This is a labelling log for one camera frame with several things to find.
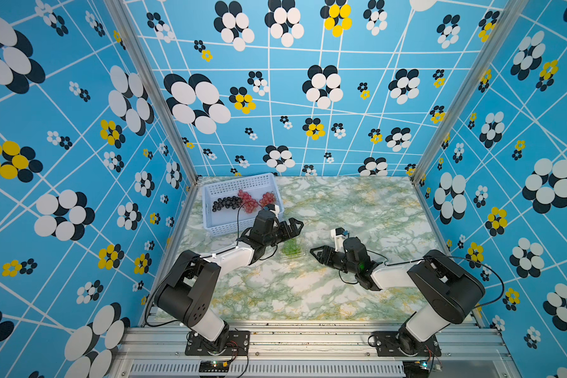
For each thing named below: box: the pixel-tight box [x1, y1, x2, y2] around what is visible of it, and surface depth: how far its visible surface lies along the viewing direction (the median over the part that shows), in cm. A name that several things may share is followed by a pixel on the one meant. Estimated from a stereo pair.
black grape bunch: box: [211, 195, 244, 212], surface depth 109 cm
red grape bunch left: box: [237, 189, 259, 215], surface depth 110 cm
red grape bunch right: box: [259, 191, 275, 208], surface depth 110 cm
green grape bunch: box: [281, 237, 302, 259], surface depth 95 cm
